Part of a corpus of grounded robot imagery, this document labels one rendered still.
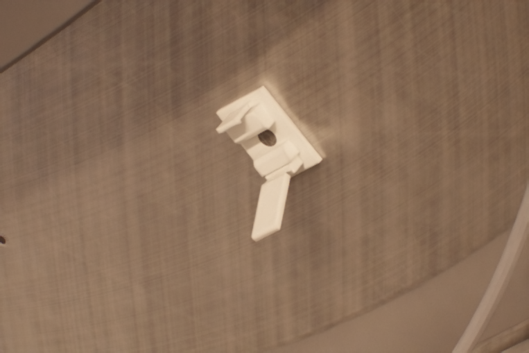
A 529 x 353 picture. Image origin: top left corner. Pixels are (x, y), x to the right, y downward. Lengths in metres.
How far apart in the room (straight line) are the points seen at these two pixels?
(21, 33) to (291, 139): 0.08
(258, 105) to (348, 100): 0.02
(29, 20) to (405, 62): 0.09
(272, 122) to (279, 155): 0.01
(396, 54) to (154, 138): 0.08
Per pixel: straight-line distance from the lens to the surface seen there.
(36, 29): 0.90
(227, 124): 0.94
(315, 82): 0.93
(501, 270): 0.90
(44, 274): 1.01
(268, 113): 0.94
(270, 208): 0.94
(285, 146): 0.94
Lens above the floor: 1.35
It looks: 36 degrees down
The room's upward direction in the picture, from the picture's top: 2 degrees counter-clockwise
